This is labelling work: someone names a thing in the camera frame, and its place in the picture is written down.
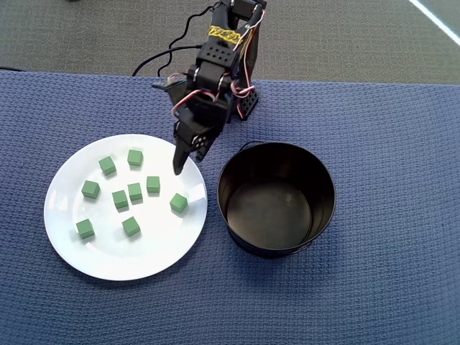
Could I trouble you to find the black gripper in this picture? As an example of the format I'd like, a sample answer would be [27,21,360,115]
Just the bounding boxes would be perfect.
[172,95,231,176]

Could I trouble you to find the white round plate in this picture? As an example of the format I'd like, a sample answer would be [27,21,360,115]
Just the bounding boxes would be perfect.
[42,134,208,282]

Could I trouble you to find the black metal bucket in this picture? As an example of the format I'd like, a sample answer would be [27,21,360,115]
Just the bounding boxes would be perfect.
[216,140,337,259]

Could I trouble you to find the blue woven table cloth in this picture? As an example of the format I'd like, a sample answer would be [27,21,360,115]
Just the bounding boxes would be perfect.
[0,70,460,345]

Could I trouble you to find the white floor tape line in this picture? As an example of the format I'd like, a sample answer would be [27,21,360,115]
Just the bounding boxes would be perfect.
[409,0,460,46]

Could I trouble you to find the red white servo wires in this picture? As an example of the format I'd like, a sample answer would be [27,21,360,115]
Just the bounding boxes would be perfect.
[171,9,267,119]

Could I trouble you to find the black camera circuit board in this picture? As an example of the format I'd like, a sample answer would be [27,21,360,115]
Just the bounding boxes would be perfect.
[151,75,188,93]

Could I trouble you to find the thick black cable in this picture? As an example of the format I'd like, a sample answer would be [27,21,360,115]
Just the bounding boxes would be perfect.
[131,45,204,77]
[156,45,202,78]

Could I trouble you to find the thin black camera cable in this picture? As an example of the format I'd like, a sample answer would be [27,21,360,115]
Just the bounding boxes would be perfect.
[167,6,215,50]

